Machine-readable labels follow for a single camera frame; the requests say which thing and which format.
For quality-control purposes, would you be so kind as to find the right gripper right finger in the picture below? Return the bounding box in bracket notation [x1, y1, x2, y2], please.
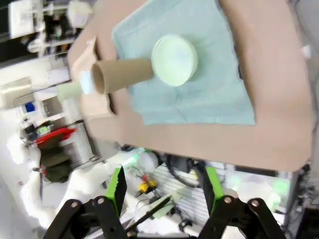
[198, 166, 287, 239]

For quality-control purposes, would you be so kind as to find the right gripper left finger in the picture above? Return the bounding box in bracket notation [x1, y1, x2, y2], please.
[46, 165, 128, 239]

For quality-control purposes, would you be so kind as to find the grey-green cloth mat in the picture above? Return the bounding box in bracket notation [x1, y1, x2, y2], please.
[111, 0, 257, 126]

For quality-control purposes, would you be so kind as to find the light green tall cup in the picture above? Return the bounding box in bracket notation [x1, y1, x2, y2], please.
[56, 81, 84, 101]

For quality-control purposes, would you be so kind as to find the brown tall cup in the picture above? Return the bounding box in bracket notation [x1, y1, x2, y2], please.
[91, 57, 155, 96]

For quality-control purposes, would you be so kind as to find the light green bowl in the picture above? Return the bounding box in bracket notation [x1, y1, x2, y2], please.
[151, 34, 199, 87]

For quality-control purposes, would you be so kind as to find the black handheld yellow button controller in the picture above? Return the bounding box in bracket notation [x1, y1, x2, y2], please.
[136, 180, 158, 197]

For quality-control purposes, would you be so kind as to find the white dome lamp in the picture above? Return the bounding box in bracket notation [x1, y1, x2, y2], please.
[137, 151, 159, 173]

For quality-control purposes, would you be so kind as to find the dark olive bag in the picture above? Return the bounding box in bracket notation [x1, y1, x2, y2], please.
[39, 146, 72, 184]

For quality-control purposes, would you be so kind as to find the red plastic crate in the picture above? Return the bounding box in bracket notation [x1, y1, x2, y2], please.
[34, 126, 77, 148]

